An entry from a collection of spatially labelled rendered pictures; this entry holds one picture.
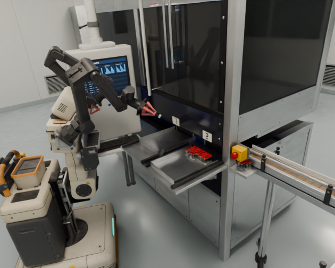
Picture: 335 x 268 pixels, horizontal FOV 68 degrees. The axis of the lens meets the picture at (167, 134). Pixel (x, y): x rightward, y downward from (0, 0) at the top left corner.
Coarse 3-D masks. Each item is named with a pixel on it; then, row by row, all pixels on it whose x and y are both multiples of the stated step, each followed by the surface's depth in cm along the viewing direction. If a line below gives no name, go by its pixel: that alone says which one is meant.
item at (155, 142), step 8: (168, 128) 203; (152, 136) 196; (160, 136) 198; (168, 136) 197; (176, 136) 196; (184, 136) 195; (144, 144) 185; (152, 144) 187; (160, 144) 186; (168, 144) 185; (176, 144) 178; (160, 152) 172
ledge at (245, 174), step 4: (236, 164) 156; (232, 168) 153; (236, 168) 152; (252, 168) 151; (236, 172) 150; (240, 172) 148; (244, 172) 148; (248, 172) 148; (252, 172) 148; (256, 172) 149; (244, 176) 146; (248, 176) 145
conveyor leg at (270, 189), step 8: (272, 184) 149; (272, 192) 152; (272, 200) 155; (264, 208) 161; (264, 216) 162; (264, 224) 165; (264, 232) 167; (264, 240) 170; (264, 248) 174; (264, 256) 178
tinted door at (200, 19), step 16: (224, 0) 121; (176, 16) 154; (192, 16) 142; (208, 16) 132; (192, 32) 146; (208, 32) 136; (192, 48) 150; (208, 48) 139; (192, 64) 155; (208, 64) 143; (192, 80) 159; (208, 80) 147; (192, 96) 164; (208, 96) 151
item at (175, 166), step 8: (176, 152) 169; (184, 152) 173; (160, 160) 163; (168, 160) 165; (176, 160) 165; (184, 160) 164; (192, 160) 163; (216, 160) 155; (160, 168) 157; (168, 168) 157; (176, 168) 156; (184, 168) 156; (192, 168) 155; (200, 168) 149; (168, 176) 144; (176, 176) 149; (184, 176) 143
